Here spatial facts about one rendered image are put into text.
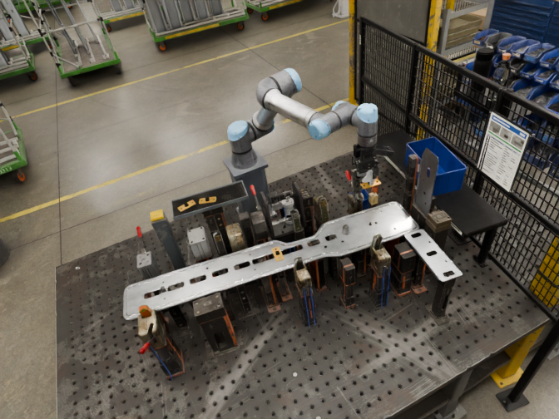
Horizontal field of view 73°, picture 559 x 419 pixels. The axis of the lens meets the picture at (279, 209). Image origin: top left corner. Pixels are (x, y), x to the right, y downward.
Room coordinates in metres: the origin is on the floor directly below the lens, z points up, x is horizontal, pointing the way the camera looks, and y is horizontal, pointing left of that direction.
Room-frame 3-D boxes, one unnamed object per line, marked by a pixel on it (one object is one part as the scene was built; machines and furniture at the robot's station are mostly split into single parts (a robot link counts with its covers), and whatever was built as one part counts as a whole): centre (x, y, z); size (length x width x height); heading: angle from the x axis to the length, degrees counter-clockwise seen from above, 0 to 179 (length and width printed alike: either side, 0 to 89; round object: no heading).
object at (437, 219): (1.19, -0.71, 0.88); 0.08 x 0.08 x 0.36; 11
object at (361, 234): (1.17, 0.06, 1.00); 1.38 x 0.22 x 0.02; 101
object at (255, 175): (1.83, 0.15, 0.90); 0.21 x 0.21 x 0.40; 19
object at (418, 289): (1.10, -0.60, 0.84); 0.11 x 0.06 x 0.29; 11
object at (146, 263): (1.24, 0.65, 0.88); 0.11 x 0.10 x 0.36; 11
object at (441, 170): (1.52, -0.81, 1.09); 0.30 x 0.17 x 0.13; 5
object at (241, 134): (1.84, 0.14, 1.27); 0.13 x 0.12 x 0.14; 123
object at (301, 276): (1.02, -0.05, 0.87); 0.12 x 0.09 x 0.35; 11
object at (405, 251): (1.10, -0.52, 0.84); 0.11 x 0.10 x 0.28; 11
